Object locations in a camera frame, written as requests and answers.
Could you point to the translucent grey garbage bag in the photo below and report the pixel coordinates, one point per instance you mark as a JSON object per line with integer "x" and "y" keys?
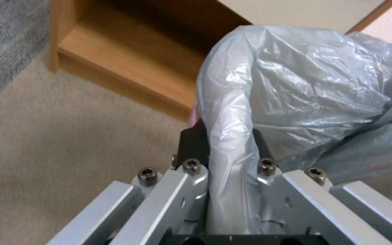
{"x": 305, "y": 84}

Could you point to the light wooden board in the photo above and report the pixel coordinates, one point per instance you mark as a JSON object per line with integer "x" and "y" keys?
{"x": 373, "y": 15}

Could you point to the grey-blue rug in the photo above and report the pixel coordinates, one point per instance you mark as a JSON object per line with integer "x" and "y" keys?
{"x": 5, "y": 40}

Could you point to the light wooden desk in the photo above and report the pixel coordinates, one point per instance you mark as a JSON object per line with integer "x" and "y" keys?
{"x": 121, "y": 56}

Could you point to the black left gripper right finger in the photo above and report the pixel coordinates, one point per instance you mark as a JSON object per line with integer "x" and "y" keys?
{"x": 305, "y": 204}

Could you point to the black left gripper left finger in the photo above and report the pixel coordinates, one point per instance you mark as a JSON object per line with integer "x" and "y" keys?
{"x": 162, "y": 204}

